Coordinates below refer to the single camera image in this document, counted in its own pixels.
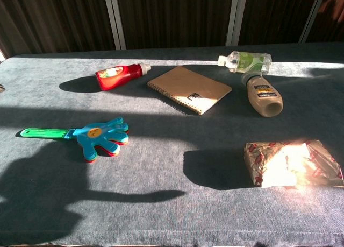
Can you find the red ketchup squeeze bottle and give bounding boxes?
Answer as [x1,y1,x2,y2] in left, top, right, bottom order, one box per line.
[95,62,152,91]

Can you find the red-print paper-wrapped package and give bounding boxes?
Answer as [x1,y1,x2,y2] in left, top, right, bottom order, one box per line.
[243,139,344,189]

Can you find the clear green-label water bottle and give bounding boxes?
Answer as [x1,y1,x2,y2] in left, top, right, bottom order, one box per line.
[217,51,272,76]

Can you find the blue-grey table cloth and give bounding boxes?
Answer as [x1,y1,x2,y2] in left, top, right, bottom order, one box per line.
[0,42,344,247]

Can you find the beige sauce squeeze bottle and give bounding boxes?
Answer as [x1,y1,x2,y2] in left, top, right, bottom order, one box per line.
[240,71,284,117]

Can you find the dark folding screen panels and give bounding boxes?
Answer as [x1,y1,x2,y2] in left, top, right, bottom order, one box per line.
[0,0,344,59]

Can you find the brown spiral notebook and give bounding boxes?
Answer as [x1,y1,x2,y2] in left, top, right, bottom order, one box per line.
[146,66,233,116]

